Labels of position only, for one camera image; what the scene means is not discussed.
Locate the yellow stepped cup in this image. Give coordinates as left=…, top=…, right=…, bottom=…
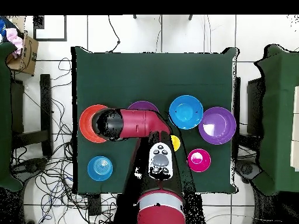
left=170, top=134, right=182, bottom=152

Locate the orange large bowl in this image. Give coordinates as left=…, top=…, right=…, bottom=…
left=79, top=104, right=109, bottom=144

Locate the blue large bowl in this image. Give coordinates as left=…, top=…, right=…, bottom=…
left=168, top=94, right=204, bottom=130

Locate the dark green tablecloth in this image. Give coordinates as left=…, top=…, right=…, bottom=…
left=71, top=45, right=239, bottom=195

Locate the pink-red small bowl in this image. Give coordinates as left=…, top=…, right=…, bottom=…
left=186, top=148, right=212, bottom=173

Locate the blue small bowl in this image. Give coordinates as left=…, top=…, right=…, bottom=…
left=86, top=155, right=114, bottom=182

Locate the black power strip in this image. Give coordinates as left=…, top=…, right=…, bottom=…
left=88, top=193, right=102, bottom=216

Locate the black metal stand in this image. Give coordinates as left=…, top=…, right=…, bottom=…
left=10, top=73, right=54, bottom=158

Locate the black cabinet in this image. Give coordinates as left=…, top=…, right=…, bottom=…
left=246, top=78, right=266, bottom=137

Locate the black chair base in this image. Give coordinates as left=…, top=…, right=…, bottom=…
left=234, top=159, right=263, bottom=184
left=10, top=157, right=48, bottom=185

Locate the green cloth covered table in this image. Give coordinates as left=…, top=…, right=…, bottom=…
left=0, top=41, right=24, bottom=192
left=253, top=44, right=299, bottom=197

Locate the cardboard box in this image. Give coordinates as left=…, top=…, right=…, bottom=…
left=5, top=16, right=40, bottom=76

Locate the pink cloth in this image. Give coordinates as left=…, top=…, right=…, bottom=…
left=5, top=27, right=24, bottom=59

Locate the blue item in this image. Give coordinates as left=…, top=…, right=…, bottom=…
left=0, top=18, right=10, bottom=43

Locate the tangle of black cables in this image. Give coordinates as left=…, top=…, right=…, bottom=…
left=10, top=57, right=120, bottom=224

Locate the black cable with connector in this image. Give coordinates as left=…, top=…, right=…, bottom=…
left=107, top=15, right=121, bottom=53

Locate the black square frame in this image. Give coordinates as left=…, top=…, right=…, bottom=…
left=32, top=15, right=68, bottom=42

